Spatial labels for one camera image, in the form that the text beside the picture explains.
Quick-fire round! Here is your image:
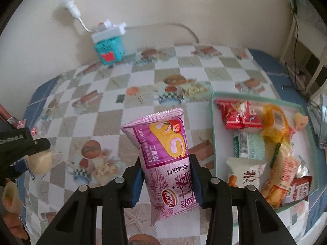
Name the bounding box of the pale jelly cup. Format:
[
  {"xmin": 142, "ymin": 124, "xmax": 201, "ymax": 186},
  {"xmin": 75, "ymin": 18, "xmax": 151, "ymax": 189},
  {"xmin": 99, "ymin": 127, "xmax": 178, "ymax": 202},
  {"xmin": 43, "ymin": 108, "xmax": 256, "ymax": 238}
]
[{"xmin": 26, "ymin": 150, "xmax": 54, "ymax": 174}]

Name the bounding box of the white packet with orange print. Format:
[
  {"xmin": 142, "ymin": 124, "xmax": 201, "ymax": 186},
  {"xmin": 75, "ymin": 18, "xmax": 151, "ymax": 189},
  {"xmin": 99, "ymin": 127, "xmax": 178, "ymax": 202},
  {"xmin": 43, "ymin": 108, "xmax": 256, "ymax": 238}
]
[{"xmin": 226, "ymin": 157, "xmax": 268, "ymax": 192}]

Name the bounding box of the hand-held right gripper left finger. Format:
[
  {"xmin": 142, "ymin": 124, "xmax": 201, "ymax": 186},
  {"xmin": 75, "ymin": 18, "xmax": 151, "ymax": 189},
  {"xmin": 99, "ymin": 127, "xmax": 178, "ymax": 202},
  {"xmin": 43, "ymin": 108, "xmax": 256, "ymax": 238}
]
[{"xmin": 36, "ymin": 167, "xmax": 144, "ymax": 245}]

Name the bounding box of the thin white power cable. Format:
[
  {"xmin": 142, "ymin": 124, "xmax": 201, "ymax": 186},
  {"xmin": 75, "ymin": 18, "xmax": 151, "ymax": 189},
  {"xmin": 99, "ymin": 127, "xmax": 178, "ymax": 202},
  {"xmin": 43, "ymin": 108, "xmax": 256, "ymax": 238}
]
[{"xmin": 125, "ymin": 23, "xmax": 200, "ymax": 43}]

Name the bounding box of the yellow snack packet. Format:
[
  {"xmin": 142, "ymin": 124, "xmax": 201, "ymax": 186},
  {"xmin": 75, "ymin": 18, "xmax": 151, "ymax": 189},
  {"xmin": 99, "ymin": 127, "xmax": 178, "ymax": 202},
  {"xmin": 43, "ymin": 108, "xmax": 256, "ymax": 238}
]
[{"xmin": 261, "ymin": 104, "xmax": 295, "ymax": 147}]

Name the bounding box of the teal box with red crab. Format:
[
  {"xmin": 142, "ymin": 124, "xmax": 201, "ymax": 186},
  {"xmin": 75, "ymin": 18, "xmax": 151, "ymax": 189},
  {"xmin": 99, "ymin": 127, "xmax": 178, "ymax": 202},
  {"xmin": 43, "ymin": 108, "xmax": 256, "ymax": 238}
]
[{"xmin": 93, "ymin": 37, "xmax": 125, "ymax": 65}]

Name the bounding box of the red milk biscuit packet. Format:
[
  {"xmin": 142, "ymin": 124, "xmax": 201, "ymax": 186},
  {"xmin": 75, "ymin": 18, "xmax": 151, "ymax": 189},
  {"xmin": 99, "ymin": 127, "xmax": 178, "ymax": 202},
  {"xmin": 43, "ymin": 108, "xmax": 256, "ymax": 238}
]
[{"xmin": 283, "ymin": 175, "xmax": 312, "ymax": 205}]

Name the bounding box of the black cable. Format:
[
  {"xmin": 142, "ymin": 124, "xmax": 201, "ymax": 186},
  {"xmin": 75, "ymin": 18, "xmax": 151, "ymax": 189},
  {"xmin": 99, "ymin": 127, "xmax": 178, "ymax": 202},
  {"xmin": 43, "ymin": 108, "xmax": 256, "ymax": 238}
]
[{"xmin": 290, "ymin": 0, "xmax": 308, "ymax": 90}]

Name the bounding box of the white adapter with red button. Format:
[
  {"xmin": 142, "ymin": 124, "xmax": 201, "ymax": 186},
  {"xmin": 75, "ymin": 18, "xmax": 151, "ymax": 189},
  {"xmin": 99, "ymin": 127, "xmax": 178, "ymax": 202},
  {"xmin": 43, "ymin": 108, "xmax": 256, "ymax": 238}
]
[{"xmin": 96, "ymin": 19, "xmax": 114, "ymax": 31}]

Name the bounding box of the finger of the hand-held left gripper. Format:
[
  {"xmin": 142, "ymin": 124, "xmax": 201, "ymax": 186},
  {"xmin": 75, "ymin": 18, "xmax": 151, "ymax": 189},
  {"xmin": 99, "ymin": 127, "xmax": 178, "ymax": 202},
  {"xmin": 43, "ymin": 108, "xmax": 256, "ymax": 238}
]
[
  {"xmin": 10, "ymin": 161, "xmax": 35, "ymax": 181},
  {"xmin": 26, "ymin": 138, "xmax": 51, "ymax": 157}
]

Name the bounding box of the person's left hand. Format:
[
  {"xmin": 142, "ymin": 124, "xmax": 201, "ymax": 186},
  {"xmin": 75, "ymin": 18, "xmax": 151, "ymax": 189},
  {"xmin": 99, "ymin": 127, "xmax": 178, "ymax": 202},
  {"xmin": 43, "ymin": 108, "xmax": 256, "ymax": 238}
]
[{"xmin": 0, "ymin": 181, "xmax": 29, "ymax": 241}]

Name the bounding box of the orange swiss roll packet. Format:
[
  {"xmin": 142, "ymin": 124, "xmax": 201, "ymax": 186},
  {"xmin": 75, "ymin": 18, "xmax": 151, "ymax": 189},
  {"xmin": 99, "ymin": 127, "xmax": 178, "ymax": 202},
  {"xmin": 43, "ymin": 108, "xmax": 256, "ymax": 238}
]
[{"xmin": 260, "ymin": 145, "xmax": 300, "ymax": 208}]

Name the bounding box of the green and white snack packet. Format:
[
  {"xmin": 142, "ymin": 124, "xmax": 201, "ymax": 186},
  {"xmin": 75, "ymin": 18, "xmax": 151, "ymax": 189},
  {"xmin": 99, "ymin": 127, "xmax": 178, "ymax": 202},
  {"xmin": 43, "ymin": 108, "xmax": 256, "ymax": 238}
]
[{"xmin": 233, "ymin": 131, "xmax": 267, "ymax": 160}]

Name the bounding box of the white plug cable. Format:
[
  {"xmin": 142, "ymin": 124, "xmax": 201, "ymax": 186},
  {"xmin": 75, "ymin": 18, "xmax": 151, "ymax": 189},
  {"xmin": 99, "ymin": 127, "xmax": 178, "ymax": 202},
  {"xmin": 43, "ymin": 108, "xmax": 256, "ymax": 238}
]
[{"xmin": 61, "ymin": 0, "xmax": 96, "ymax": 34}]

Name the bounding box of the red snack packet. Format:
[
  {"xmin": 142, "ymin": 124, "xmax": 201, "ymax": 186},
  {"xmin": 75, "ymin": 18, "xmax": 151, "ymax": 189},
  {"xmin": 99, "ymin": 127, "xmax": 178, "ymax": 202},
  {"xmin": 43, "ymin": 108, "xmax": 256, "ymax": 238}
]
[
  {"xmin": 215, "ymin": 99, "xmax": 247, "ymax": 130},
  {"xmin": 240, "ymin": 101, "xmax": 264, "ymax": 129}
]

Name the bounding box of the pink swiss roll packet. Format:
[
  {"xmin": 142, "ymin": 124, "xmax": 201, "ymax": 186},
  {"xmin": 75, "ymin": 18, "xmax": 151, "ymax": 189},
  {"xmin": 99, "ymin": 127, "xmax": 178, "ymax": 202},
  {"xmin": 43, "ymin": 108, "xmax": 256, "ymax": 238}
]
[{"xmin": 120, "ymin": 108, "xmax": 200, "ymax": 227}]

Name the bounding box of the teal tray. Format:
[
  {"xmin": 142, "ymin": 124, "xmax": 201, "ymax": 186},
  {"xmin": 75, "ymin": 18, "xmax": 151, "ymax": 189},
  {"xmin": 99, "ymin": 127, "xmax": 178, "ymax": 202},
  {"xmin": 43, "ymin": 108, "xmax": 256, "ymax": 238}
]
[{"xmin": 209, "ymin": 91, "xmax": 321, "ymax": 212}]

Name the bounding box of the shiny metal object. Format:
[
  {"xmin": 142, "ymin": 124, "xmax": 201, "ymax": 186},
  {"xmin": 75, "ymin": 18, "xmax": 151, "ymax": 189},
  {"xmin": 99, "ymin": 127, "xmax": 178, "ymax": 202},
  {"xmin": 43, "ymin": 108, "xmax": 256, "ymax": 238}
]
[{"xmin": 307, "ymin": 92, "xmax": 327, "ymax": 150}]

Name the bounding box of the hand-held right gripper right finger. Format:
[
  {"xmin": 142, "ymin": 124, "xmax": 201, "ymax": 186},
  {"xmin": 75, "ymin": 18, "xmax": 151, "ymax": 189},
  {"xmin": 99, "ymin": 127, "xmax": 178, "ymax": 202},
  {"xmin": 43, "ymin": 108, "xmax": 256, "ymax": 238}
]
[{"xmin": 189, "ymin": 154, "xmax": 298, "ymax": 245}]

